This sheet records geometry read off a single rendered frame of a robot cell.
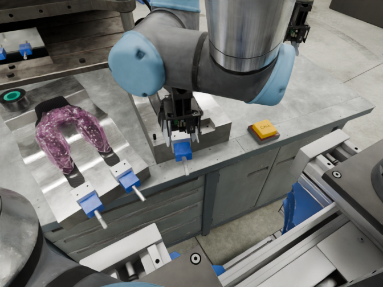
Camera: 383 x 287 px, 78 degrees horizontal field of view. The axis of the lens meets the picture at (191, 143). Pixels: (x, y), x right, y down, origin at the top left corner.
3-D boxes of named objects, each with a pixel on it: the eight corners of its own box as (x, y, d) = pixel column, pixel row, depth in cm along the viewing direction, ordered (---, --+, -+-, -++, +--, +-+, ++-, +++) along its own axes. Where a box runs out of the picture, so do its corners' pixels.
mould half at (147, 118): (228, 140, 82) (234, 110, 72) (157, 164, 75) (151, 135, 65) (176, 68, 112) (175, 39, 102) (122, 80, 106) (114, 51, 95)
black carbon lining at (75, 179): (123, 163, 70) (118, 147, 65) (73, 192, 64) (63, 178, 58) (77, 105, 87) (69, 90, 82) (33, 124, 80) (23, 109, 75)
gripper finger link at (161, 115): (155, 131, 58) (161, 103, 52) (155, 127, 59) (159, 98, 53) (174, 132, 59) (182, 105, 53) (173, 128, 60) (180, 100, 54)
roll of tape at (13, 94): (32, 94, 81) (27, 85, 79) (30, 109, 76) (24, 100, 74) (5, 99, 79) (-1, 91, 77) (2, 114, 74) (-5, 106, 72)
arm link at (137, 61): (186, 55, 25) (214, 15, 32) (93, 39, 27) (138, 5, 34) (187, 113, 31) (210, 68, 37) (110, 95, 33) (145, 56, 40)
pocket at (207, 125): (215, 134, 77) (216, 126, 74) (200, 139, 75) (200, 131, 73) (209, 125, 79) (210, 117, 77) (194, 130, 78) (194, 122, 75)
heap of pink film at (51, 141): (117, 147, 72) (110, 129, 67) (59, 179, 65) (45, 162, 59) (81, 105, 85) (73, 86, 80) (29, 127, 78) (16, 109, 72)
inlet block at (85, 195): (118, 225, 60) (113, 216, 56) (100, 238, 58) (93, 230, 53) (94, 190, 66) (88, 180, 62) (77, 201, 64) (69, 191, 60)
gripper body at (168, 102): (166, 139, 52) (161, 94, 43) (162, 113, 57) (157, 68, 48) (201, 134, 53) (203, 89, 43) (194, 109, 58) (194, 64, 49)
